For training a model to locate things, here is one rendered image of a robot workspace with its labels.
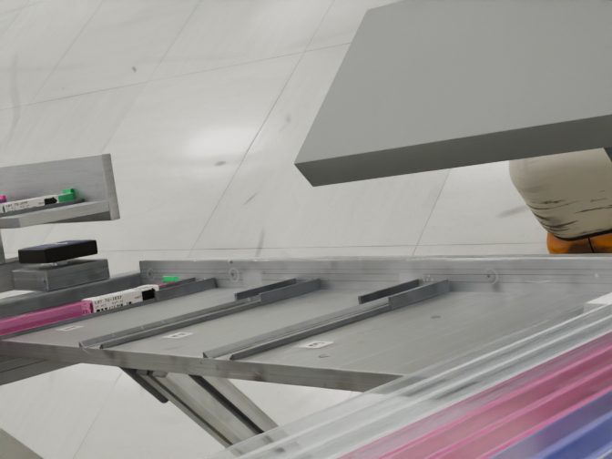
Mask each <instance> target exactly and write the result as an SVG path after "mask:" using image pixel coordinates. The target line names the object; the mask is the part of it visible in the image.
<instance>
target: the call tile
mask: <svg viewBox="0 0 612 459"><path fill-rule="evenodd" d="M95 254H97V241H96V240H87V241H82V242H77V243H72V244H67V245H62V246H56V247H51V248H46V249H19V250H18V258H19V263H20V264H46V263H52V262H57V261H62V260H71V259H75V258H80V257H85V256H90V255H95Z"/></svg>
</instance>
